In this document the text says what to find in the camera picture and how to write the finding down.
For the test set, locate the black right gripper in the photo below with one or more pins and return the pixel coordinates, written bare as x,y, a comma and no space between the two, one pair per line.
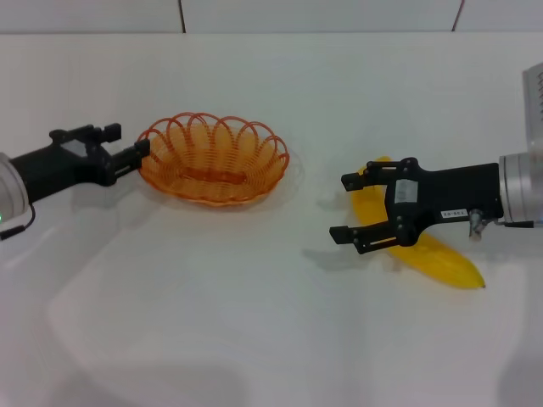
458,195

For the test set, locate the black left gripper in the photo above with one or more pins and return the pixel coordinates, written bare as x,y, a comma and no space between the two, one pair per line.
59,169

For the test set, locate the orange woven plastic basket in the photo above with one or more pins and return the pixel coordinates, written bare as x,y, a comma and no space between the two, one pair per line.
216,176

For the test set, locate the yellow banana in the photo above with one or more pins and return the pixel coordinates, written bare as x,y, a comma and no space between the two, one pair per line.
445,263

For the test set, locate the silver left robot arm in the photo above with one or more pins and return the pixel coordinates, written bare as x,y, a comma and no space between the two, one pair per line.
10,195

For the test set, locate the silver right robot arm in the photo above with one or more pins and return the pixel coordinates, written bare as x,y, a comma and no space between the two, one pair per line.
522,191

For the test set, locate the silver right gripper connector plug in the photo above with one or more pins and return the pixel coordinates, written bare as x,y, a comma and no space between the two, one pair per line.
476,222

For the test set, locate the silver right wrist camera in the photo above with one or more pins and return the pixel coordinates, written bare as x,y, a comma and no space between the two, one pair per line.
534,106

